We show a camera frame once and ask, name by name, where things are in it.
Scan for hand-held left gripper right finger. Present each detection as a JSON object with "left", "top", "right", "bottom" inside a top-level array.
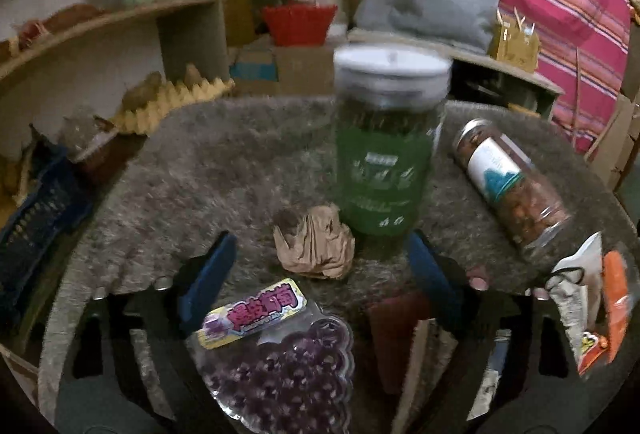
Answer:
[{"left": 406, "top": 231, "right": 593, "bottom": 434}]

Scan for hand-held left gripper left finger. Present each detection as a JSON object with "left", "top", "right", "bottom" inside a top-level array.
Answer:
[{"left": 55, "top": 231, "right": 240, "bottom": 434}]

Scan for brown paper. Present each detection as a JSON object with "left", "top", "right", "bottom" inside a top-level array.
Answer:
[{"left": 272, "top": 204, "right": 357, "bottom": 281}]

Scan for purple candy blister pack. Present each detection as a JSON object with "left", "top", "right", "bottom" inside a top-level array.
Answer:
[{"left": 187, "top": 278, "right": 357, "bottom": 434}]

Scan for green label clear jar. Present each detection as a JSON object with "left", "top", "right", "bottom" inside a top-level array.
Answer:
[{"left": 331, "top": 45, "right": 453, "bottom": 239}]

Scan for white label clear jar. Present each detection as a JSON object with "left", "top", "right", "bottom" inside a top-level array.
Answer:
[{"left": 451, "top": 118, "right": 575, "bottom": 261}]

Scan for orange snack wrapper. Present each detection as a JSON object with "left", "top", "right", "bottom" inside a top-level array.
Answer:
[{"left": 544, "top": 231, "right": 632, "bottom": 381}]

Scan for dark small basket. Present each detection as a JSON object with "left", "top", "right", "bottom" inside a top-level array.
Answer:
[{"left": 60, "top": 114, "right": 123, "bottom": 185}]

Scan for blue plastic crate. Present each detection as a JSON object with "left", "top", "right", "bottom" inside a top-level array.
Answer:
[{"left": 0, "top": 154, "right": 96, "bottom": 315}]

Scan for egg carton tray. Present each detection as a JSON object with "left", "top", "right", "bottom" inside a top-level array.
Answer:
[{"left": 112, "top": 76, "right": 236, "bottom": 135}]

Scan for large potato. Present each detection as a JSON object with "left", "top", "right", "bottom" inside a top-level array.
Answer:
[{"left": 122, "top": 71, "right": 163, "bottom": 110}]

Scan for low white cabinet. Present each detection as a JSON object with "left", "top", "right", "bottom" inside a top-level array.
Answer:
[{"left": 347, "top": 29, "right": 566, "bottom": 120}]

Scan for wooden stick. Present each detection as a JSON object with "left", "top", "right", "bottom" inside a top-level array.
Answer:
[{"left": 571, "top": 46, "right": 585, "bottom": 150}]

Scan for brown cardboard box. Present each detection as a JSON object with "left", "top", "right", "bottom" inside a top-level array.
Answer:
[{"left": 227, "top": 45, "right": 341, "bottom": 97}]

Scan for cardboard sheets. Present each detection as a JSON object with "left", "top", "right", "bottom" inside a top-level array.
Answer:
[{"left": 587, "top": 89, "right": 640, "bottom": 190}]

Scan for wooden shelf unit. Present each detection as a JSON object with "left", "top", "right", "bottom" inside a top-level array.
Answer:
[{"left": 0, "top": 0, "right": 231, "bottom": 165}]

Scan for yellow chopstick holder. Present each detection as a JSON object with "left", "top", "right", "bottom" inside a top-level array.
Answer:
[{"left": 487, "top": 11, "right": 542, "bottom": 72}]

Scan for red plastic bowl basket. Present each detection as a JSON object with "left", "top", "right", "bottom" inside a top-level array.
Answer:
[{"left": 261, "top": 4, "right": 338, "bottom": 47}]

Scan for sweet potato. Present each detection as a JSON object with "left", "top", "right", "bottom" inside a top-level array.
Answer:
[{"left": 47, "top": 4, "right": 106, "bottom": 30}]

